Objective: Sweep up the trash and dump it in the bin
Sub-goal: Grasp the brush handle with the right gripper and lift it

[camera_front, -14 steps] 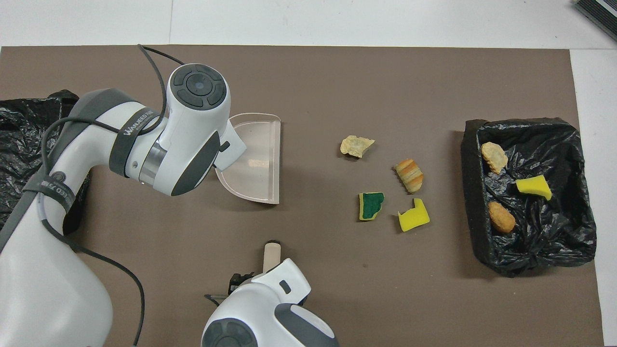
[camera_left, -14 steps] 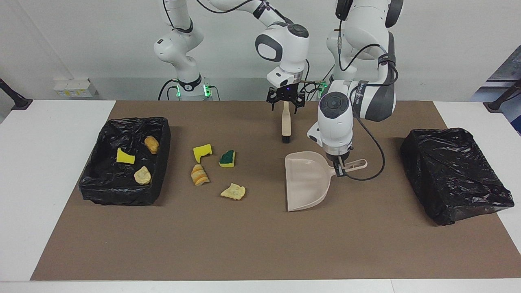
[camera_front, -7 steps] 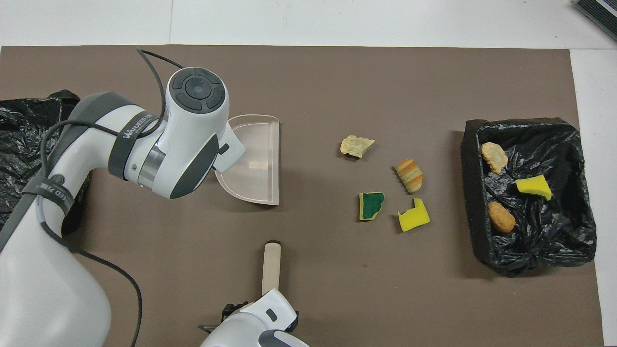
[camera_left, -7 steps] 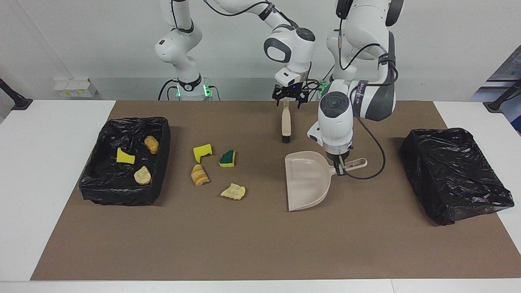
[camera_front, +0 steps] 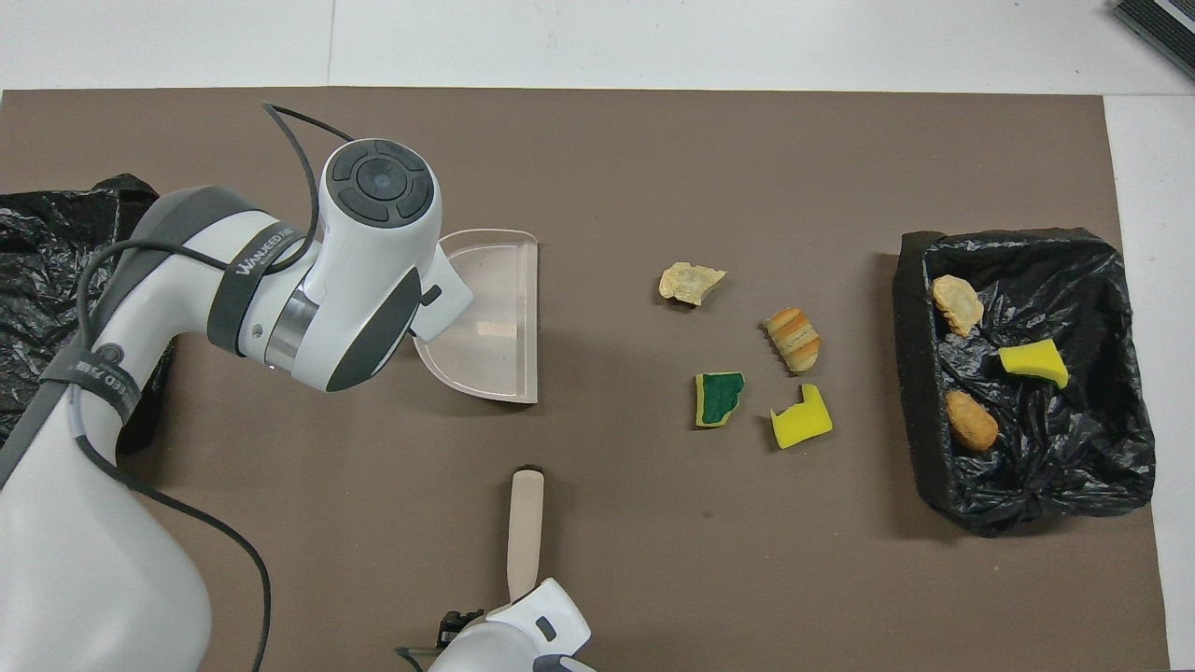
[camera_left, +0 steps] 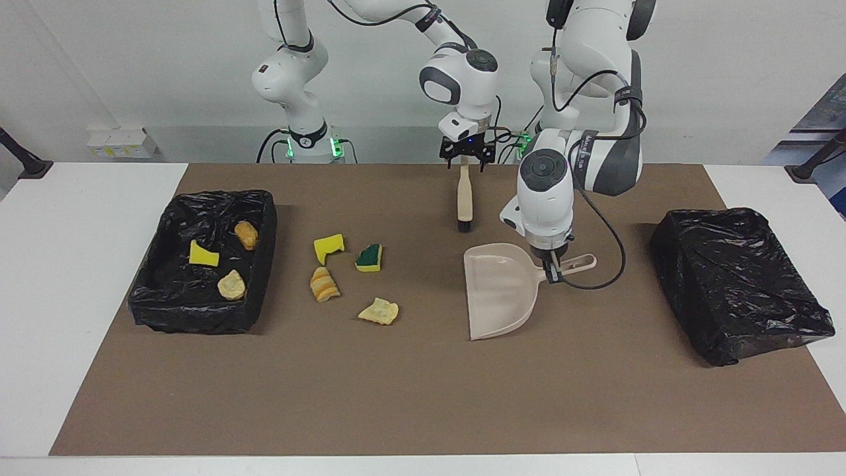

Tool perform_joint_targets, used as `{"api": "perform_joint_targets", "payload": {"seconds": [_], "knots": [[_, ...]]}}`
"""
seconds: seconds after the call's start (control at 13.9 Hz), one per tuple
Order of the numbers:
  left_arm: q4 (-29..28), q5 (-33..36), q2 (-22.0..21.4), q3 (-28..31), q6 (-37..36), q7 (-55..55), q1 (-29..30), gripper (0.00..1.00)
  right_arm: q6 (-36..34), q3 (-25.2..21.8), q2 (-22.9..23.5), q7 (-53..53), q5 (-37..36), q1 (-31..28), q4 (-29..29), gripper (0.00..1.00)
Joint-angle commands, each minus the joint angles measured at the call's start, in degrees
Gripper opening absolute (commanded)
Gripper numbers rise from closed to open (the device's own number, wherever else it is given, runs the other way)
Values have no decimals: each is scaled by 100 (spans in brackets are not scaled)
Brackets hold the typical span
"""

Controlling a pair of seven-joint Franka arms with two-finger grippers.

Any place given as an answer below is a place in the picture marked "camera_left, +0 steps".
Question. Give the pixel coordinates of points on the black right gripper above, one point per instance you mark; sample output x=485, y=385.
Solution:
x=468, y=148

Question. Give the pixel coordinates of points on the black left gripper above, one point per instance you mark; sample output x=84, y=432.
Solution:
x=554, y=254

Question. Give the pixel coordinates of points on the beige hand brush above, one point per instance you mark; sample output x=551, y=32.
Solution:
x=464, y=198

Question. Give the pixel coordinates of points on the beige plastic dustpan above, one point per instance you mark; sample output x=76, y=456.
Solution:
x=499, y=297

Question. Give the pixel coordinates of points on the brown potato-shaped bun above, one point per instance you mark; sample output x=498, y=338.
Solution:
x=246, y=235

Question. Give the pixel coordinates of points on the orange striped bread piece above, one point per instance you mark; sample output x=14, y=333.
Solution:
x=324, y=284
x=231, y=284

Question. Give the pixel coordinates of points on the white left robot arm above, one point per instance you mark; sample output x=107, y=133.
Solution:
x=545, y=192

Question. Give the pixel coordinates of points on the black bag-lined bin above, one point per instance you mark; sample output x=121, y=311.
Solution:
x=185, y=297
x=733, y=284

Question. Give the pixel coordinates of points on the green yellow sponge piece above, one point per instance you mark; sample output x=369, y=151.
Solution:
x=369, y=258

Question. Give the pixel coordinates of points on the notched yellow sponge piece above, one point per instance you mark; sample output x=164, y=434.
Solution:
x=326, y=248

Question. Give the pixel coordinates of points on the pale flat bread piece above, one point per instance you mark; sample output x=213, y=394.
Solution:
x=379, y=311

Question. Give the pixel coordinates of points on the brown table mat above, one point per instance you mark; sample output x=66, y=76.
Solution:
x=423, y=410

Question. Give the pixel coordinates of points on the black clamp stand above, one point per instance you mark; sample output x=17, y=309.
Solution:
x=26, y=162
x=813, y=162

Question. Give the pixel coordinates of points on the dark grey slanted panel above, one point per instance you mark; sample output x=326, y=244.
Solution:
x=826, y=109

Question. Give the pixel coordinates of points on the white wall socket box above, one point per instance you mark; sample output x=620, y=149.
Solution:
x=122, y=142

